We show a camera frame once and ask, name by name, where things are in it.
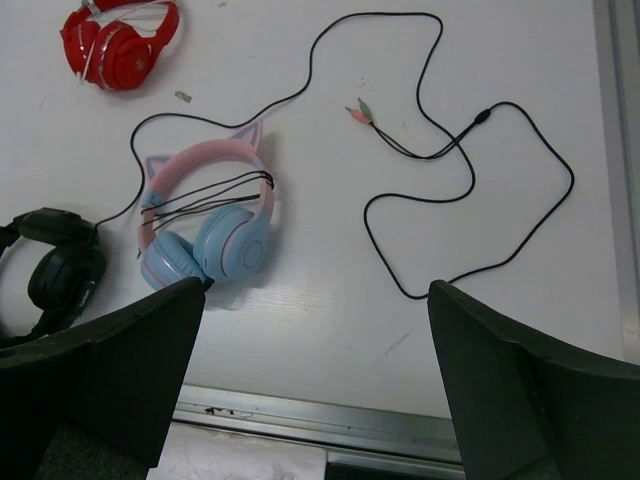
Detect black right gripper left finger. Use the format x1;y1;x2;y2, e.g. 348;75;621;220
1;278;205;479

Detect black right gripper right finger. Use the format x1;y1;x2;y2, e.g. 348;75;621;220
427;280;639;479

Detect black headset with microphone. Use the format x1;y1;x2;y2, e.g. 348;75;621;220
1;208;106;349

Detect black headset audio cable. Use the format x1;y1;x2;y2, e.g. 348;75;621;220
93;11;576;301

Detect pink blue cat-ear headphones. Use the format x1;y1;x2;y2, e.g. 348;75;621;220
138;120;275;290

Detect red over-ear headphones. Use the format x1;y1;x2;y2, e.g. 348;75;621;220
60;1;180;91

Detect small grey label scrap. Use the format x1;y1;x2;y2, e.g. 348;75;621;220
175;90;192;103

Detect aluminium table edge rail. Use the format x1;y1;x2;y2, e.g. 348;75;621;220
174;385;465;479

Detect aluminium right side rail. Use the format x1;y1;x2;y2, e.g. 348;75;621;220
593;1;639;363

